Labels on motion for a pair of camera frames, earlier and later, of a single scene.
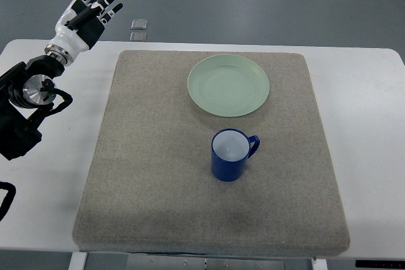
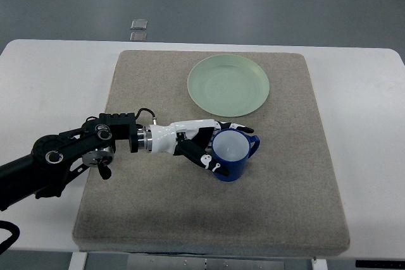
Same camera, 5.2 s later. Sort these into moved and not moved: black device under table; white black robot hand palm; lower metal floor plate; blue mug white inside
Moved: white black robot hand palm
Not moved: blue mug white inside; black device under table; lower metal floor plate
